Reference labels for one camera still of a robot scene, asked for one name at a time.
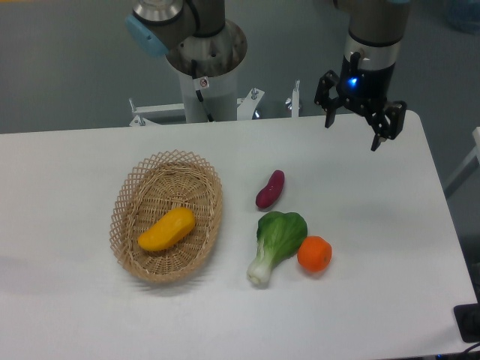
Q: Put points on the purple sweet potato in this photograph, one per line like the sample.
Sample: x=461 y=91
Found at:
x=272 y=191

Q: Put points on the green bok choy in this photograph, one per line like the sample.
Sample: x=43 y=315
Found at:
x=278 y=236

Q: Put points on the yellow mango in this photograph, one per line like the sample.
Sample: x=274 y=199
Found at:
x=170 y=229

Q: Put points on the white table leg frame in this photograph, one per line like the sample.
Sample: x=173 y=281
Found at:
x=465 y=169

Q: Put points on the woven wicker basket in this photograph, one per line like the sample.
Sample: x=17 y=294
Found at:
x=158 y=184

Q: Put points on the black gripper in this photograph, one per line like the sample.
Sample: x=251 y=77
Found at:
x=363 y=92

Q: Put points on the orange fruit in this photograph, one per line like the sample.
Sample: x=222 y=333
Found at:
x=314 y=254

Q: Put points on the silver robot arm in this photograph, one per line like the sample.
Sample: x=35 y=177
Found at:
x=376 y=28

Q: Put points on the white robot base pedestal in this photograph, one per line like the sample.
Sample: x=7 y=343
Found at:
x=207 y=67

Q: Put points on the black device at table edge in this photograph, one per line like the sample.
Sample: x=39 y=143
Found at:
x=467 y=318

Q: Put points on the white metal frame bracket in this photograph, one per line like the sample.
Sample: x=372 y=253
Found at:
x=221 y=109

